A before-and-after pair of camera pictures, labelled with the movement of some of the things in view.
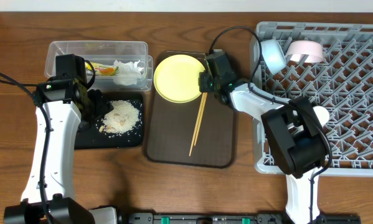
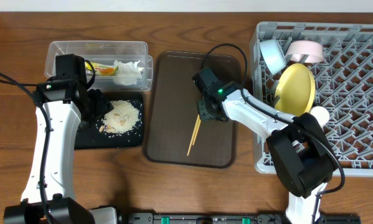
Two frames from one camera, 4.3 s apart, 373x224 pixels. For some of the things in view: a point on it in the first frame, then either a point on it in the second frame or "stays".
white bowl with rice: [306, 51] stays
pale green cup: [322, 114] stays
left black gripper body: [99, 104] stays
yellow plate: [176, 78] to [295, 90]
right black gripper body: [207, 84] to [205, 112]
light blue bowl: [273, 55] stays
